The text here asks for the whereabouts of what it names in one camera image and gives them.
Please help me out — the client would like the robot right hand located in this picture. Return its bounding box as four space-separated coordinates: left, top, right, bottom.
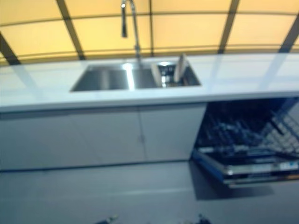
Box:
198 213 211 224

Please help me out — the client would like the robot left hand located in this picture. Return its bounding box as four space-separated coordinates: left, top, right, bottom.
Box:
98 214 118 224

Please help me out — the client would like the built-in dishwasher with open door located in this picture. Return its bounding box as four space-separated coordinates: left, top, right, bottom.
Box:
190 97 299 189

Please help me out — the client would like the white cabinet door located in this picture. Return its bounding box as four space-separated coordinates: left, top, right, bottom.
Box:
139 104 206 163
0 108 141 170

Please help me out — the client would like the stainless steel kitchen sink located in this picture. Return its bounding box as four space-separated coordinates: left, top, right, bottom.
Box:
69 62 202 92

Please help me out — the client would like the black dish drying rack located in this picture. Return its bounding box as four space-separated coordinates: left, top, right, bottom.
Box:
151 60 187 89

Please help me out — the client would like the chrome pull-down faucet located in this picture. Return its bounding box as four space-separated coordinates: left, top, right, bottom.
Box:
120 0 142 64

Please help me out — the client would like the dark wire dishwasher lower rack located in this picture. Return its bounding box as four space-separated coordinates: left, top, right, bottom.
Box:
198 100 299 154

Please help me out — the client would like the grey wire dishwasher upper rack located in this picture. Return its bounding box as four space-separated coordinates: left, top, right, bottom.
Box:
263 102 299 152

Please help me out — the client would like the yellow window with dark frame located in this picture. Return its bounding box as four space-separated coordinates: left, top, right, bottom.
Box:
0 0 299 68

